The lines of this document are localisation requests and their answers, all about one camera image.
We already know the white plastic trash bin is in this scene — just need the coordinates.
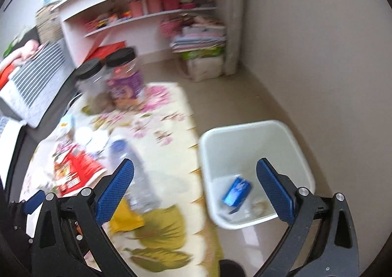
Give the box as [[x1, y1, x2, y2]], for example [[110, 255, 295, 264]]
[[199, 120, 316, 230]]

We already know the red gift box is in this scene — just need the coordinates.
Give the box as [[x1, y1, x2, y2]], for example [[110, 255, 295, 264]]
[[84, 41, 126, 62]]

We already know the striped sofa cushion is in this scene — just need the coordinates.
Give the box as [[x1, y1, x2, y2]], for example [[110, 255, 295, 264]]
[[1, 39, 75, 128]]

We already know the yellow paper wrapper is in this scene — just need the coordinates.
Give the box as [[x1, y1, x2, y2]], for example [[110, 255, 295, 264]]
[[109, 198, 145, 233]]

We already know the pink storage bucket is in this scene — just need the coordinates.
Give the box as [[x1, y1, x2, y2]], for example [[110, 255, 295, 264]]
[[146, 0, 163, 14]]

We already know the stack of folded textiles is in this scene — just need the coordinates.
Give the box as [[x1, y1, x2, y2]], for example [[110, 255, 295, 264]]
[[170, 14, 227, 60]]

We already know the clear jar black lid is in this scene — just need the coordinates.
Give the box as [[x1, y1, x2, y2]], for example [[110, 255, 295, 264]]
[[75, 58, 115, 114]]

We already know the white shelf unit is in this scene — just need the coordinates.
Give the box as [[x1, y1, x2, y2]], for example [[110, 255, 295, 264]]
[[55, 0, 243, 75]]

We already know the red snack bag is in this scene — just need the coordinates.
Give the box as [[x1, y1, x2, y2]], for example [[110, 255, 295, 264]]
[[54, 145, 106, 197]]

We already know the purple label snack jar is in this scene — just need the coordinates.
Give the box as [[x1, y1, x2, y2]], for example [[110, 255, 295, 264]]
[[105, 47, 145, 110]]

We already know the floral tablecloth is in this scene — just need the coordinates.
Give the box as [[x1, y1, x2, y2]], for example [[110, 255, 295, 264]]
[[20, 82, 223, 276]]

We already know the clear plastic water bottle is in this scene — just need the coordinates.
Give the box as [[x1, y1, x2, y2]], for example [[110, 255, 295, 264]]
[[108, 139, 161, 214]]

